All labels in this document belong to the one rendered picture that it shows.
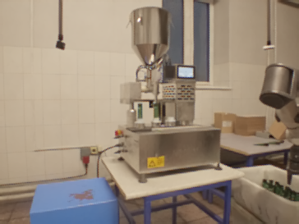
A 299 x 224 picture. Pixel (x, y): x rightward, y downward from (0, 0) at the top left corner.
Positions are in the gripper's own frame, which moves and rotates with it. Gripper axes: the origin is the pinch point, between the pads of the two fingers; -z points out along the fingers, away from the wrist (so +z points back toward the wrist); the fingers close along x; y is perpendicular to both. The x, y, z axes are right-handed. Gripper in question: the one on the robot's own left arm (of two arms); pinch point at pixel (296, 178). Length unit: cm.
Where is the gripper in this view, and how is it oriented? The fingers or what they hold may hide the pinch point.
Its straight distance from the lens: 147.2
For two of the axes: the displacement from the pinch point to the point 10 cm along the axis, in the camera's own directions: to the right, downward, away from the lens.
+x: 9.8, -0.1, 1.9
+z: 0.0, -10.0, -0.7
